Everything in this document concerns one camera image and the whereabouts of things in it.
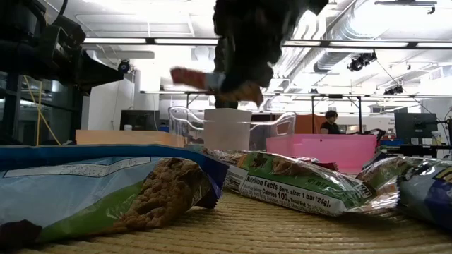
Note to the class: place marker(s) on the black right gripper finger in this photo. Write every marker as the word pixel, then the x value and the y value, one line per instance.
pixel 252 75

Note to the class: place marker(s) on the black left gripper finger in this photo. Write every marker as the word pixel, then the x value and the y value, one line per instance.
pixel 99 74

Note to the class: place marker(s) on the red white granola bar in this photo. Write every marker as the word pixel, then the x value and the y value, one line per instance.
pixel 187 77

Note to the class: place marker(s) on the green clear-ended granola bar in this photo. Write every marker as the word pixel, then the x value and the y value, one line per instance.
pixel 381 173

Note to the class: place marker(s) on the blue yellow-lettered granola bar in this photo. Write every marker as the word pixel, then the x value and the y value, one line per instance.
pixel 427 197

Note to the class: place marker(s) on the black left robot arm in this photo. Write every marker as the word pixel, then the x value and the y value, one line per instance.
pixel 17 46

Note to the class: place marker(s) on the long ceiling light bar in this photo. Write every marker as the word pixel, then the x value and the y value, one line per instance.
pixel 116 40

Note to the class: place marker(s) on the white hexagonal plant pot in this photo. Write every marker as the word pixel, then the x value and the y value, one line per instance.
pixel 226 130

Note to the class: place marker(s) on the black computer monitor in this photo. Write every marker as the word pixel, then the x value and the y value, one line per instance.
pixel 139 120
pixel 416 125

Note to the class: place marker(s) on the orange translucent plastic bin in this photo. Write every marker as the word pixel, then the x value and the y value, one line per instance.
pixel 123 137

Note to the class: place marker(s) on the orange partition panel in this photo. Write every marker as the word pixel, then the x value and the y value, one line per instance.
pixel 307 124

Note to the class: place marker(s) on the clear plastic bin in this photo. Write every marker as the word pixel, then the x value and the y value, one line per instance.
pixel 180 121

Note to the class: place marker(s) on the person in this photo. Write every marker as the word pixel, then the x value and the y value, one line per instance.
pixel 330 127

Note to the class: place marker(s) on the pink translucent plastic bin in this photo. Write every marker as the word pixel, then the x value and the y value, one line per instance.
pixel 318 148

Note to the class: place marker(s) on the black ceiling spotlight cluster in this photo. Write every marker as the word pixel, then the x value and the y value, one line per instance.
pixel 360 63

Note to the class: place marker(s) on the black ceiling track fixture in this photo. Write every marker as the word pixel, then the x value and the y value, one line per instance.
pixel 406 2

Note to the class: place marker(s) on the round woven straw placemat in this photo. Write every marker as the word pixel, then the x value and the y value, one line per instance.
pixel 282 236

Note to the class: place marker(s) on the black background desk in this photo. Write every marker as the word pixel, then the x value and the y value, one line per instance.
pixel 416 150

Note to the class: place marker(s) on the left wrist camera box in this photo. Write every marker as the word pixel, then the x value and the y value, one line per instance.
pixel 69 33

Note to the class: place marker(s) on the black background desk frame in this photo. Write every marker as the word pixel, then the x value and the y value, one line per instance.
pixel 313 113

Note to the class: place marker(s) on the silver ventilation duct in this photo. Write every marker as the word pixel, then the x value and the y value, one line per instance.
pixel 353 21

